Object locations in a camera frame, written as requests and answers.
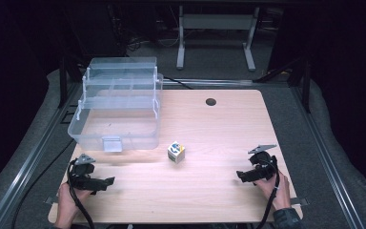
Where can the grey metal desk frame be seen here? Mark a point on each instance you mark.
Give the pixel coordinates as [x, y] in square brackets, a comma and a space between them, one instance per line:
[216, 22]

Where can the person's left hand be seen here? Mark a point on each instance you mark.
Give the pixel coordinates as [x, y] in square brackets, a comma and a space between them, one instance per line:
[66, 203]

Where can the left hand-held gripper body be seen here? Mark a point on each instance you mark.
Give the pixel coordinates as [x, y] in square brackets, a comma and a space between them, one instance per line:
[82, 178]

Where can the clear plastic tiered storage box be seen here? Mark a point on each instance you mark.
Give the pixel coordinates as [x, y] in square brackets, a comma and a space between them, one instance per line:
[117, 127]

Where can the person's right hand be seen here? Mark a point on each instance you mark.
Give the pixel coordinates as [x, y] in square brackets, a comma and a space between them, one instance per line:
[274, 191]

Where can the small metal table bracket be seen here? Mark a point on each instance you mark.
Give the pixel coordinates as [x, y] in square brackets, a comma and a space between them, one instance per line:
[50, 200]
[297, 201]

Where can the aluminium side rail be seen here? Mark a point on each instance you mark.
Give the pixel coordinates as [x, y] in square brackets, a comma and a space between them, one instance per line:
[327, 159]
[28, 165]

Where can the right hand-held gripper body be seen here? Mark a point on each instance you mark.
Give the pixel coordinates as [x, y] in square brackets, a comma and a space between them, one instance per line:
[263, 167]

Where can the silver back rail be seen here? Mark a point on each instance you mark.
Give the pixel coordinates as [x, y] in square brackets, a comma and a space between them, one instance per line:
[209, 82]

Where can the black upright post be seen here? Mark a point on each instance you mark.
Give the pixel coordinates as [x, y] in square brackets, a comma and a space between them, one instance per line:
[63, 82]

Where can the small colourful printed cube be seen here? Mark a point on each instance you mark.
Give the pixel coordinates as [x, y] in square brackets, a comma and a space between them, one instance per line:
[176, 152]

